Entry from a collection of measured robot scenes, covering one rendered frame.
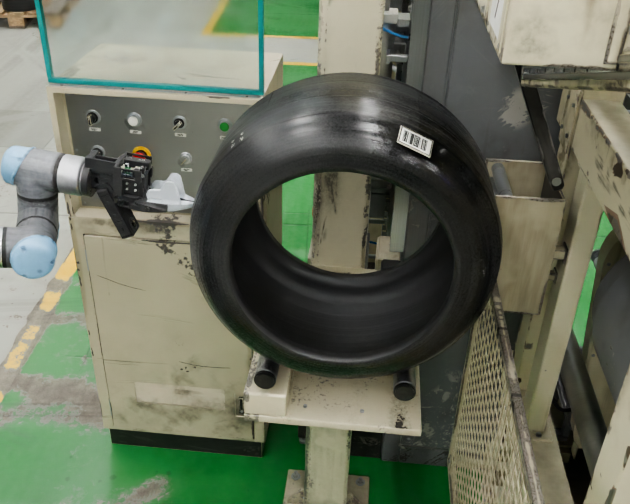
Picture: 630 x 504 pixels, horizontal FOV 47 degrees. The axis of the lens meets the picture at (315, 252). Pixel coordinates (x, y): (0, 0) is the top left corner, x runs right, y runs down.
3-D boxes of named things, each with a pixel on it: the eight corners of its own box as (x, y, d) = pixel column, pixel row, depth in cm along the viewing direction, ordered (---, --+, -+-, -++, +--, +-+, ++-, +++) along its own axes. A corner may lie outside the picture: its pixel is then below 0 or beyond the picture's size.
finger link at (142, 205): (165, 208, 134) (118, 200, 134) (165, 216, 135) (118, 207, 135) (172, 197, 138) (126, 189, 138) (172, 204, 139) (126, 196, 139)
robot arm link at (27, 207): (15, 258, 138) (12, 207, 133) (19, 230, 147) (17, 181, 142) (59, 258, 141) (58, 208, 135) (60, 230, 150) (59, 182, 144)
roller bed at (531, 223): (468, 264, 185) (485, 157, 169) (526, 269, 184) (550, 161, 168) (475, 310, 168) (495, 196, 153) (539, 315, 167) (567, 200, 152)
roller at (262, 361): (299, 283, 175) (289, 295, 177) (284, 273, 174) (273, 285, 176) (280, 380, 145) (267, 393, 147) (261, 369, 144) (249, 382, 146)
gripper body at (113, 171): (144, 173, 132) (79, 161, 132) (143, 214, 136) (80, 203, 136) (156, 156, 138) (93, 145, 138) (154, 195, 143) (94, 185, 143)
